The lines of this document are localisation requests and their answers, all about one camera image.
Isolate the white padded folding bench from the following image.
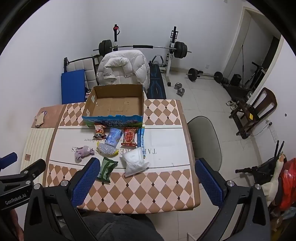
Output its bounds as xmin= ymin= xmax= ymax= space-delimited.
xmin=63 ymin=56 xmax=97 ymax=91

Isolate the black and blue weight bench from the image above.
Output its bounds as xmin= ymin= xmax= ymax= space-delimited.
xmin=148 ymin=62 xmax=167 ymax=99

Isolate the white door frame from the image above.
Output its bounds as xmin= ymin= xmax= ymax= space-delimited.
xmin=221 ymin=7 xmax=285 ymax=88

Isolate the black kick scooter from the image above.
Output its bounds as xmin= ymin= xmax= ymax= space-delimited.
xmin=243 ymin=61 xmax=265 ymax=90

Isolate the white goose plush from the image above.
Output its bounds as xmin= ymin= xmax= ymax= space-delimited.
xmin=262 ymin=154 xmax=287 ymax=207

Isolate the panda print snack packet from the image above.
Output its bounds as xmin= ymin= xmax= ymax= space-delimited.
xmin=93 ymin=124 xmax=107 ymax=139

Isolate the diamond patterned printed tablecloth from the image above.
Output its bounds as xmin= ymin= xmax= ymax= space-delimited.
xmin=45 ymin=99 xmax=200 ymax=212

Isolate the black bag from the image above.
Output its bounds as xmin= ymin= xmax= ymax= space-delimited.
xmin=231 ymin=74 xmax=242 ymax=87

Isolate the white bench press rack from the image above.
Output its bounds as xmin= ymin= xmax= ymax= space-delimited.
xmin=112 ymin=24 xmax=178 ymax=87

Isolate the beige striped mat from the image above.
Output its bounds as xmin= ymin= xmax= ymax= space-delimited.
xmin=21 ymin=127 xmax=56 ymax=176

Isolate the dark wooden chair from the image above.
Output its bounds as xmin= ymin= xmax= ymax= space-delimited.
xmin=229 ymin=87 xmax=277 ymax=139

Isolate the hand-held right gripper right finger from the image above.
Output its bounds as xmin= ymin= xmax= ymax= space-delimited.
xmin=195 ymin=158 xmax=271 ymax=241

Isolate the white plastic bag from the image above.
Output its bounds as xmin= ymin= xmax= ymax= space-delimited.
xmin=120 ymin=146 xmax=151 ymax=178

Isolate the black handlebar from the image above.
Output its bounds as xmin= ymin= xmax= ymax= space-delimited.
xmin=235 ymin=158 xmax=281 ymax=183

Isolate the cardboard box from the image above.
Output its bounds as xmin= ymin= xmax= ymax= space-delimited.
xmin=82 ymin=84 xmax=146 ymax=128

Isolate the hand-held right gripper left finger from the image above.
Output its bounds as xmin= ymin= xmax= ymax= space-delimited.
xmin=24 ymin=158 xmax=102 ymax=241

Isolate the blue folded mat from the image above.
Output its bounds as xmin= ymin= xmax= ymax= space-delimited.
xmin=61 ymin=69 xmax=86 ymax=105

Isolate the cardboard scrap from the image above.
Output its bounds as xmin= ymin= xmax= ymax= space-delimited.
xmin=35 ymin=111 xmax=47 ymax=128

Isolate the dark low table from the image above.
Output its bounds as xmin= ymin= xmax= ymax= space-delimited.
xmin=223 ymin=83 xmax=252 ymax=102

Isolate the red plastic bag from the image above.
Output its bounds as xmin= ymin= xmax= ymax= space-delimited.
xmin=277 ymin=158 xmax=296 ymax=210

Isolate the brown table mat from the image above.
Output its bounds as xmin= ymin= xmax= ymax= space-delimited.
xmin=31 ymin=105 xmax=67 ymax=128

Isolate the grey shell chair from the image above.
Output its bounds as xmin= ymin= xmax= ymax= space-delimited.
xmin=187 ymin=116 xmax=222 ymax=172

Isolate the blue long stick packet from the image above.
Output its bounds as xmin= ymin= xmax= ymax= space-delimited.
xmin=137 ymin=127 xmax=146 ymax=158

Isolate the white down jacket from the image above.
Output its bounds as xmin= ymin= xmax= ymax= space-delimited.
xmin=96 ymin=49 xmax=151 ymax=90

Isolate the silver foil packet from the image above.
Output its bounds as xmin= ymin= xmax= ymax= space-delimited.
xmin=96 ymin=142 xmax=119 ymax=157

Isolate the red snack packet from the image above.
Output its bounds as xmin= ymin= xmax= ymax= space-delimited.
xmin=121 ymin=127 xmax=139 ymax=147

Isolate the long barbell with black plates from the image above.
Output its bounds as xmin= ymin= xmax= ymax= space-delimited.
xmin=93 ymin=40 xmax=192 ymax=58

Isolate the black router with antennas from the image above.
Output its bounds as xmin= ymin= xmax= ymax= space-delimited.
xmin=275 ymin=140 xmax=285 ymax=158

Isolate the short barbell with black plates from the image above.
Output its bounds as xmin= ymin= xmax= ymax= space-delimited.
xmin=186 ymin=68 xmax=223 ymax=83

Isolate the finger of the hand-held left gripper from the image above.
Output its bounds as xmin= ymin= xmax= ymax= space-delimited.
xmin=0 ymin=152 xmax=18 ymax=169
xmin=20 ymin=159 xmax=47 ymax=179

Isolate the light blue tissue pack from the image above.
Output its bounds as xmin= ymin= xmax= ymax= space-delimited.
xmin=105 ymin=127 xmax=122 ymax=146

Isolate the green snack packet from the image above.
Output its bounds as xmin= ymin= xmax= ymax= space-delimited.
xmin=96 ymin=157 xmax=118 ymax=183

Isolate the person's dark fleece clothing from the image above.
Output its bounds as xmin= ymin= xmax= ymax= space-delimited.
xmin=82 ymin=214 xmax=164 ymax=241

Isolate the person's left hand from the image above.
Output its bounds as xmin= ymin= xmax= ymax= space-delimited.
xmin=7 ymin=209 xmax=25 ymax=241

